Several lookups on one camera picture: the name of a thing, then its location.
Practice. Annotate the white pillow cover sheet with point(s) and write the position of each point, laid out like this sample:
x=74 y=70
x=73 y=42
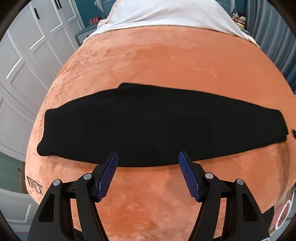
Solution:
x=204 y=14

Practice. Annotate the orange plush bed blanket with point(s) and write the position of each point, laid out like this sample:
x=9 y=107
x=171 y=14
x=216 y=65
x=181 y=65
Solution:
x=154 y=203

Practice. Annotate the grey curtain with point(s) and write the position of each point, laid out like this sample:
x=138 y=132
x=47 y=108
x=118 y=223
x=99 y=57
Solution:
x=275 y=38

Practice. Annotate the red box on nightstand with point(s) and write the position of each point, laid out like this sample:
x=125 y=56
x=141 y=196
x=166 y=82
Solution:
x=94 y=21

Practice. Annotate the doll figurines pair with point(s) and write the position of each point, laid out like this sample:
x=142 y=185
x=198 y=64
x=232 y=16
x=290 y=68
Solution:
x=239 y=19

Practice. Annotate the black pants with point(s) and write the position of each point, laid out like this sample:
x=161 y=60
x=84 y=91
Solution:
x=148 y=126

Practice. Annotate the white wardrobe with red decals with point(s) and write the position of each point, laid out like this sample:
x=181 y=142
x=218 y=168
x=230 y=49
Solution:
x=35 y=46

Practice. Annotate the grey left nightstand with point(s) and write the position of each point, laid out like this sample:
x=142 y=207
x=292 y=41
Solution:
x=83 y=34

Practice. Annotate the pink round object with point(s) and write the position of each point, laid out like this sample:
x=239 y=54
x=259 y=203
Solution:
x=282 y=210

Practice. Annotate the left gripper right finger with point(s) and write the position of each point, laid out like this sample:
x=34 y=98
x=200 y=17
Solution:
x=243 y=219

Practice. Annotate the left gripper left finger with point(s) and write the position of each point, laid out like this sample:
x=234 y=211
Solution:
x=68 y=210

